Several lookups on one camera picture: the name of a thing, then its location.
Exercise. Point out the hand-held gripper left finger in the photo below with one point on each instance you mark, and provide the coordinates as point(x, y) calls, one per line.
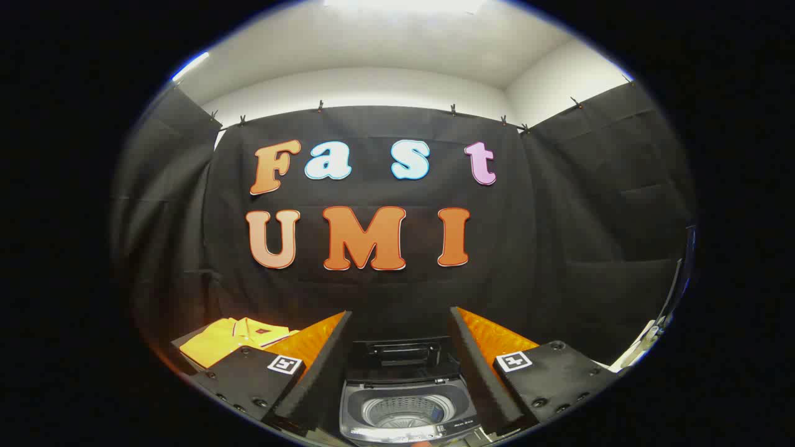
point(320, 379)

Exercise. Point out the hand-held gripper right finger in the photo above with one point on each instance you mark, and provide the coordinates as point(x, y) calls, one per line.
point(484, 379)

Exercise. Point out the grey washing machine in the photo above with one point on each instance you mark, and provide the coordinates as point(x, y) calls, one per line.
point(354, 403)

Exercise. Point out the yellow polo shirt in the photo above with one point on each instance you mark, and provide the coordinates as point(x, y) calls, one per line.
point(217, 344)

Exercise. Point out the black backdrop cloth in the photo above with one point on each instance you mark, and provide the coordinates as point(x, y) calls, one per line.
point(404, 292)

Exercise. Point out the grey platform board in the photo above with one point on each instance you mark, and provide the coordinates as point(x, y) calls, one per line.
point(186, 336)

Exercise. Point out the white panel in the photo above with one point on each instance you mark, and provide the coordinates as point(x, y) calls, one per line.
point(636, 351)

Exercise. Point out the row of black backdrop clips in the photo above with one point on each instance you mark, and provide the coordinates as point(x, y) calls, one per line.
point(320, 106)

